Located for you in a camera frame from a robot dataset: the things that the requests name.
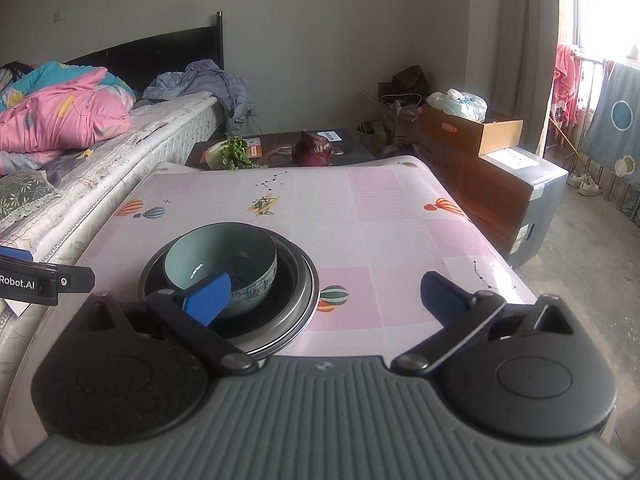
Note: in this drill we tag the blue towel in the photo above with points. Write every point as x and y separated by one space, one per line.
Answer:
615 120

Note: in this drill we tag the green ceramic bowl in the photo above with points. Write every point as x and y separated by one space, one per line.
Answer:
225 255

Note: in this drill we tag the brown bag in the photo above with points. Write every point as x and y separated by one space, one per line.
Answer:
410 80

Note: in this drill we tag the red cabbage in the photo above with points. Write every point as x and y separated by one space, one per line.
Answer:
312 152

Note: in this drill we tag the green lettuce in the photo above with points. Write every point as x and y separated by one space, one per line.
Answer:
235 152

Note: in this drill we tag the large brown and grey box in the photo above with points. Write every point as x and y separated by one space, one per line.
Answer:
490 195

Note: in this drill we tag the dark cloth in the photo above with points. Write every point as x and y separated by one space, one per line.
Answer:
15 71

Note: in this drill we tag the white calligraphy plate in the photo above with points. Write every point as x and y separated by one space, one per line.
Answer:
295 337

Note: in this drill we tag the open cardboard box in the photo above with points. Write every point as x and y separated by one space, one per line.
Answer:
450 130

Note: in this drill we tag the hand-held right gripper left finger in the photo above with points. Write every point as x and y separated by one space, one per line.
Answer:
207 301

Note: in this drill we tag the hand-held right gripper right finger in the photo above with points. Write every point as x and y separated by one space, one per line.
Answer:
442 297

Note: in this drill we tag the yellow stick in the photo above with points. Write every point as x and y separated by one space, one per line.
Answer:
567 137

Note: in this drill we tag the dark printed flat box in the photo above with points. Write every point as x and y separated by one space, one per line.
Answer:
275 147

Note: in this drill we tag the blue-grey clothes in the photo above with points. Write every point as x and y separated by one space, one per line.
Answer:
205 80

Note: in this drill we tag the pink and blue quilt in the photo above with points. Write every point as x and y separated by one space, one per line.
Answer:
65 110

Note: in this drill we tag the white sneaker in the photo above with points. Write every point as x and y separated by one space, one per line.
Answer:
576 180
590 187

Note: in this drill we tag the green paper bag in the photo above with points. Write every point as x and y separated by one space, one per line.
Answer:
370 135

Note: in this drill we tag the green leaf print pillow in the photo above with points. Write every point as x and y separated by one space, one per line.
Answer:
22 192

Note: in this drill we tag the white plastic bag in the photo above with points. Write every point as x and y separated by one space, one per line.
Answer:
457 102

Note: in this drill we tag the white mattress tag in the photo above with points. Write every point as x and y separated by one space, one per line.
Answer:
12 307

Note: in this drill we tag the pink printed tablecloth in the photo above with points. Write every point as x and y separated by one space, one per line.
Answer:
390 220

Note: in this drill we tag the black headboard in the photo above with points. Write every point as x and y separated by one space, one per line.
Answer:
150 55

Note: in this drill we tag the pink towel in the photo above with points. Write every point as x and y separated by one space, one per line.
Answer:
565 85

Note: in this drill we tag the window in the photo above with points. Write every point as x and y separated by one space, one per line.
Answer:
605 10

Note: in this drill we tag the small cluttered cardboard box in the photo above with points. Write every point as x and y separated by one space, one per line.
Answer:
400 125

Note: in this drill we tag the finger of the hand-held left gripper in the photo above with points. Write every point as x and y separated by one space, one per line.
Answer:
70 280
15 255

